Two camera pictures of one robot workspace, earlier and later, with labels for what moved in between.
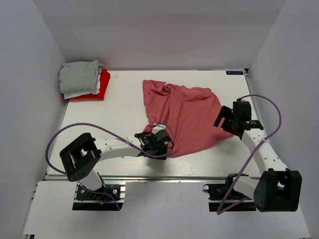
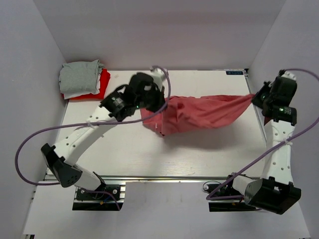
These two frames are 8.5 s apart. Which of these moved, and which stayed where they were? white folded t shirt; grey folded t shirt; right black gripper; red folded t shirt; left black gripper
Moved: left black gripper; right black gripper
Stayed: grey folded t shirt; white folded t shirt; red folded t shirt
